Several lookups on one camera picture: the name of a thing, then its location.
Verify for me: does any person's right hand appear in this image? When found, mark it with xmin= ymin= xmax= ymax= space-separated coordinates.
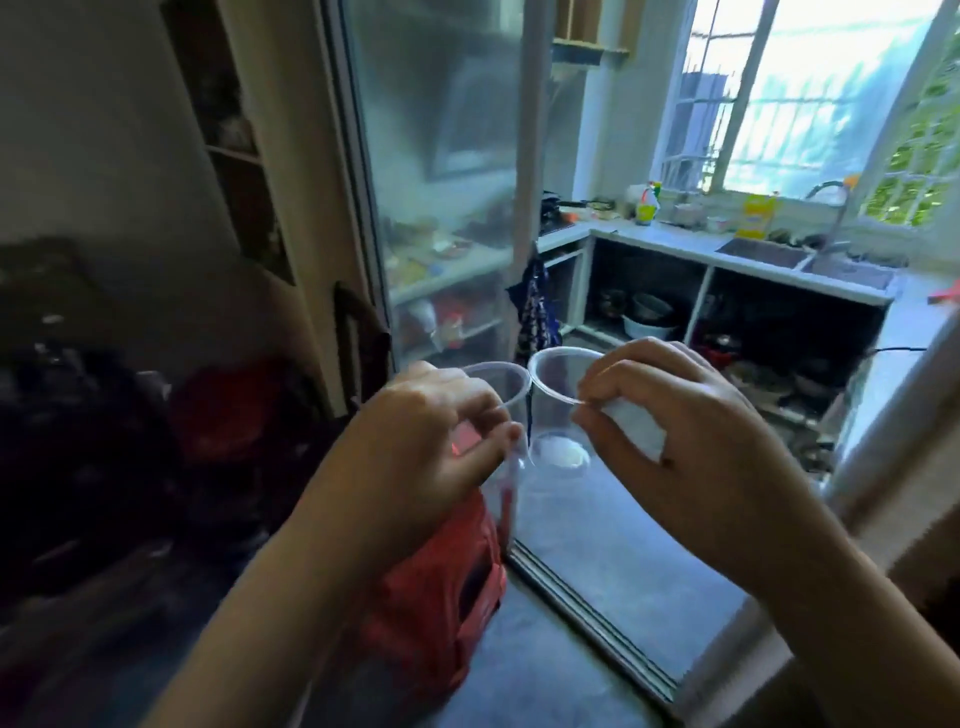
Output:
xmin=572 ymin=336 xmax=828 ymax=585

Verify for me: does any person's left hand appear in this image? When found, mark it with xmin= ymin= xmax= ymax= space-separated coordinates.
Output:
xmin=315 ymin=361 xmax=525 ymax=580

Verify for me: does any clear plastic cup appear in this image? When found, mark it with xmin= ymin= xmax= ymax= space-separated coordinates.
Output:
xmin=527 ymin=345 xmax=669 ymax=479
xmin=459 ymin=361 xmax=535 ymax=558

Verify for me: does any person's right forearm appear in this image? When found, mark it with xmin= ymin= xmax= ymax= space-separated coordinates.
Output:
xmin=750 ymin=517 xmax=960 ymax=728

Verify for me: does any person's left forearm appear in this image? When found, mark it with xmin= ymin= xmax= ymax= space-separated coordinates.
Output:
xmin=141 ymin=510 xmax=399 ymax=728

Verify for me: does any white bowl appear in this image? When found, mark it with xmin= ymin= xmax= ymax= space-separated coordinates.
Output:
xmin=621 ymin=314 xmax=681 ymax=343

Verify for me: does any dark cooking pot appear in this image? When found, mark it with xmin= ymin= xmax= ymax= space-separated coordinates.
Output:
xmin=631 ymin=291 xmax=675 ymax=324

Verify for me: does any white kitchen counter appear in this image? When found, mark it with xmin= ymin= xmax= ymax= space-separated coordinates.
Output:
xmin=535 ymin=216 xmax=903 ymax=354

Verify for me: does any blue patterned cloth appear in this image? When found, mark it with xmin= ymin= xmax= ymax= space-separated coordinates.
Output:
xmin=507 ymin=255 xmax=564 ymax=363

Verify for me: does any red plastic bag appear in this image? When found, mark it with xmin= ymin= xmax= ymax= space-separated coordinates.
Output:
xmin=366 ymin=487 xmax=509 ymax=700

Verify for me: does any black stove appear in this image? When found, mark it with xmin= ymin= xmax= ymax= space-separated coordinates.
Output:
xmin=539 ymin=192 xmax=595 ymax=235

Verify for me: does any black chair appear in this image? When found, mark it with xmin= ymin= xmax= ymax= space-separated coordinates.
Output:
xmin=333 ymin=282 xmax=393 ymax=410

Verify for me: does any steel kitchen sink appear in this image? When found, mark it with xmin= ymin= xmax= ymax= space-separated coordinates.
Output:
xmin=714 ymin=235 xmax=899 ymax=295

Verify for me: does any metal door floor track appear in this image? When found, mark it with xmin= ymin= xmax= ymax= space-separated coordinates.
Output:
xmin=505 ymin=541 xmax=681 ymax=704

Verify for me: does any metal faucet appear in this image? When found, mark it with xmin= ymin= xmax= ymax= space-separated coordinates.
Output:
xmin=805 ymin=178 xmax=858 ymax=255

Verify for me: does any frosted sliding glass door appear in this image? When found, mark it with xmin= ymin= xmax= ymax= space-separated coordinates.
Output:
xmin=322 ymin=0 xmax=561 ymax=393

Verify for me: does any barred window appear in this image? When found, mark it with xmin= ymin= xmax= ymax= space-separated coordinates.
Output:
xmin=651 ymin=0 xmax=960 ymax=228

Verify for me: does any pile of dark bags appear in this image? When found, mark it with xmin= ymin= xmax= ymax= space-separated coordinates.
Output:
xmin=0 ymin=238 xmax=183 ymax=609

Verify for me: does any tall open shelf cabinet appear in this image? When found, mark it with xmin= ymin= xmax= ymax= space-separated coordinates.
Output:
xmin=160 ymin=0 xmax=298 ymax=288

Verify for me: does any wooden wall shelf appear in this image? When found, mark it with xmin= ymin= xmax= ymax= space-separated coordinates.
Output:
xmin=552 ymin=0 xmax=648 ymax=67

